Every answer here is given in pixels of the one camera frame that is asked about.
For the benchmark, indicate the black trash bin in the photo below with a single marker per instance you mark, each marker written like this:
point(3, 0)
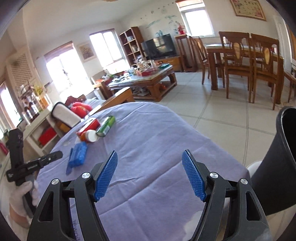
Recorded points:
point(272, 173)

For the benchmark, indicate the white shelf unit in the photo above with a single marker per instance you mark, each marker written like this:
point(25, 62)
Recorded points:
point(34, 124)

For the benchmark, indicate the white lattice cabinet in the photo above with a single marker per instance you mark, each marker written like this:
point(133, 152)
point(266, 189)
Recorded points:
point(22, 69)

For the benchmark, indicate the red and white box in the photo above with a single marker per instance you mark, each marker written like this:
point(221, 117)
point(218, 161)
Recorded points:
point(89, 124)

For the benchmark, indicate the person's left hand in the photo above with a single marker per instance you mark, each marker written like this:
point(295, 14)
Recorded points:
point(18, 194)

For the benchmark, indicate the person's left forearm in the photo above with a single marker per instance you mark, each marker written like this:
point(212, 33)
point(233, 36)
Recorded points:
point(17, 216)

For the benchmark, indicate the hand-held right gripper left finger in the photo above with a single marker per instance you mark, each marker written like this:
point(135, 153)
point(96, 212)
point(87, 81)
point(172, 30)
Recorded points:
point(105, 176)

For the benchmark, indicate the wooden dining chair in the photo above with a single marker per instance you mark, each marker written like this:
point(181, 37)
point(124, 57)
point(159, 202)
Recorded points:
point(266, 71)
point(203, 58)
point(235, 67)

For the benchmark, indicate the red cushion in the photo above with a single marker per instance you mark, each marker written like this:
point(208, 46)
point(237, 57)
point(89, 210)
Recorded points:
point(81, 108)

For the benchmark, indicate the round table with floral cloth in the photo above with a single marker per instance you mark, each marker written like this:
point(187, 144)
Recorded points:
point(150, 139)

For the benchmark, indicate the green packet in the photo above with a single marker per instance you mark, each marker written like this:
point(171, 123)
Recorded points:
point(106, 125)

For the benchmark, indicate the orange bottle with white cap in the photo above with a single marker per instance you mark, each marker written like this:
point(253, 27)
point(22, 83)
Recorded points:
point(91, 136)

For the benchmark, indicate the red flower arrangement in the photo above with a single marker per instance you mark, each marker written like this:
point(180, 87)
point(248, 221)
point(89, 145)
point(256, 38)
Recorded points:
point(180, 29)

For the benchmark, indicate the blue tissue packet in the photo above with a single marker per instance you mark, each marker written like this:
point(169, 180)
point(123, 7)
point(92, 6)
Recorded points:
point(77, 155)

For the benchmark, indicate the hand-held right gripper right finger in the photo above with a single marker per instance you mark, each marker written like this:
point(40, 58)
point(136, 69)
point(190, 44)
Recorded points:
point(193, 176)

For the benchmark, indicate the wooden dining table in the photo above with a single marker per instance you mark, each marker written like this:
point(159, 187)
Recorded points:
point(215, 67)

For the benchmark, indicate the tall wooden plant stand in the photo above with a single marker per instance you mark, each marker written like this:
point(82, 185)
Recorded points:
point(185, 53)

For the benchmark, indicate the wooden bookshelf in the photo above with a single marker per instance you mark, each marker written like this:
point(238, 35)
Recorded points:
point(136, 44)

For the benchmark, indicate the wooden coffee table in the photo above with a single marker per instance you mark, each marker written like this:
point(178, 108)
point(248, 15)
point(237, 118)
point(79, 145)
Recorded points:
point(159, 85)

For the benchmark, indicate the white cloth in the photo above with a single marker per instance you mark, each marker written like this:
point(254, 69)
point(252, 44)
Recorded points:
point(254, 168)

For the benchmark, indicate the large framed floral picture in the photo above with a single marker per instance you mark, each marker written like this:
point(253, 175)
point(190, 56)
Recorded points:
point(248, 8)

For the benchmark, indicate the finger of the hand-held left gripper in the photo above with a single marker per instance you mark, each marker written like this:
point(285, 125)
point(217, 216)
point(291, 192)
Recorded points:
point(49, 158)

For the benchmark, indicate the small framed flower picture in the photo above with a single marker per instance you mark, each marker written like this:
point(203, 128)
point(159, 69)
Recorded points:
point(86, 52)

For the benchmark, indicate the flat screen television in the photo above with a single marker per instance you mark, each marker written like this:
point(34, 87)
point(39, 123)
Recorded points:
point(159, 46)

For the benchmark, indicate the wooden television stand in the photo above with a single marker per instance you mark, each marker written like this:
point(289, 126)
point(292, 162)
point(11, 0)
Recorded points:
point(172, 62)

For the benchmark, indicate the red storage box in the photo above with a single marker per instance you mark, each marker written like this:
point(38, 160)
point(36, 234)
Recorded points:
point(47, 136)

